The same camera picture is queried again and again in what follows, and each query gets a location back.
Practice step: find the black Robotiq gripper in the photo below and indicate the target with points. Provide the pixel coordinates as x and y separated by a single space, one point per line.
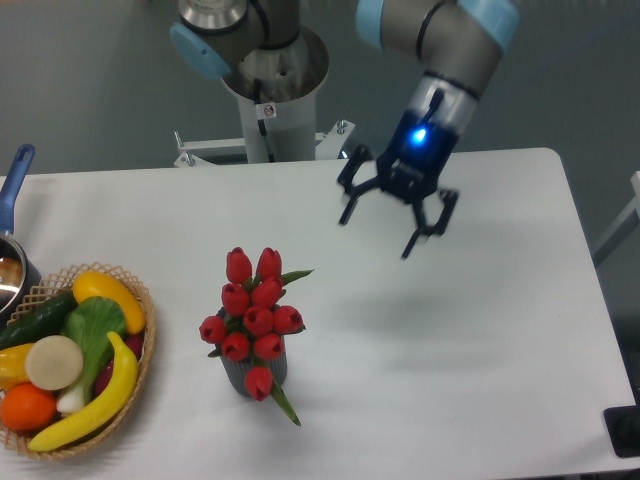
415 160

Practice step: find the red tulip bouquet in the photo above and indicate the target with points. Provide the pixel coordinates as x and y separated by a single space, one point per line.
253 294

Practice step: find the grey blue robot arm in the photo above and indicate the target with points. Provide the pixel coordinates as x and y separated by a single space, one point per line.
459 44

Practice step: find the grey ribbed vase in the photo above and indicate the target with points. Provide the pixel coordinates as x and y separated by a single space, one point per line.
256 366

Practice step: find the purple red vegetable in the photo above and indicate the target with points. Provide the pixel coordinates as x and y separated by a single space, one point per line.
135 344

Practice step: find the black device at edge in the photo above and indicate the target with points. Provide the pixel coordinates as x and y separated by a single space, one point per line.
623 428

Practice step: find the green bok choy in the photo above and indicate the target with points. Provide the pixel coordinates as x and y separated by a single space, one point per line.
88 325

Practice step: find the yellow banana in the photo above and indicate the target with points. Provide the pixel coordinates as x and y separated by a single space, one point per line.
101 409

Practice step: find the woven wicker basket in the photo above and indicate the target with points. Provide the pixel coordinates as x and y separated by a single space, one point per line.
55 285

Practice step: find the green cucumber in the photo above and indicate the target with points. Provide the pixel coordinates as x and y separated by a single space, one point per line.
45 320

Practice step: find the beige round slice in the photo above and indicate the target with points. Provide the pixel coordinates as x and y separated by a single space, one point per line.
54 363

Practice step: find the yellow bell pepper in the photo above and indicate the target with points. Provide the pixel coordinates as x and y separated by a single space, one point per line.
12 366

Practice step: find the orange fruit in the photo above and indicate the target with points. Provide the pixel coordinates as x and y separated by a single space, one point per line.
27 408

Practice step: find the white metal base frame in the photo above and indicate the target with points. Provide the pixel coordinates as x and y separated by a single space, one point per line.
334 144

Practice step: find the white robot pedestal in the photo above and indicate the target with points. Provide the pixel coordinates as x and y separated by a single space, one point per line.
276 94

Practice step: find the white frame at right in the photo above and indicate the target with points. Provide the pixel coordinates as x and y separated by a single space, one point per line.
620 228

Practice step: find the blue handled saucepan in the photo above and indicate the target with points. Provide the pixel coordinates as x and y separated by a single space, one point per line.
18 274

